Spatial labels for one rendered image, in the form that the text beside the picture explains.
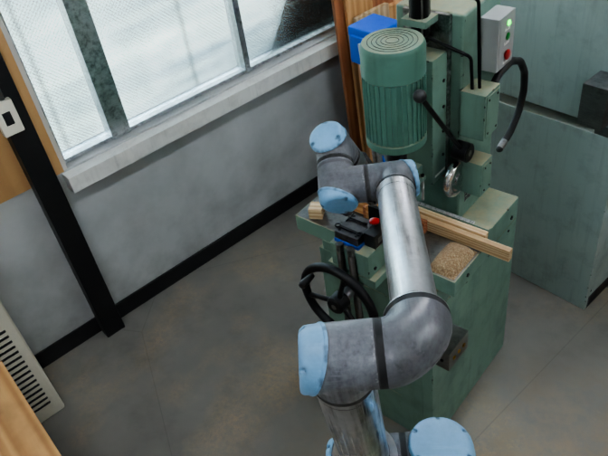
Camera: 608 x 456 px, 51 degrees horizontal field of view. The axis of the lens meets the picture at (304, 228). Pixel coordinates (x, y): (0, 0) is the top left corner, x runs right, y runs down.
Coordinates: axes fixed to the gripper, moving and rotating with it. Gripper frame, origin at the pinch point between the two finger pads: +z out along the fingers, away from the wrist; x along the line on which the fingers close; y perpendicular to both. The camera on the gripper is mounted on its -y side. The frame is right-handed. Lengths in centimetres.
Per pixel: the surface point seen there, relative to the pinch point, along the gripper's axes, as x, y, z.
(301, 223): 30.6, -10.1, 18.8
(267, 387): 49, -69, 87
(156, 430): 73, -106, 66
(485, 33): -9, 56, -8
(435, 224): -11.0, 7.3, 21.1
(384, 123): 1.0, 18.8, -14.3
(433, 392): -20, -36, 67
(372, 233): -2.2, -6.8, 5.0
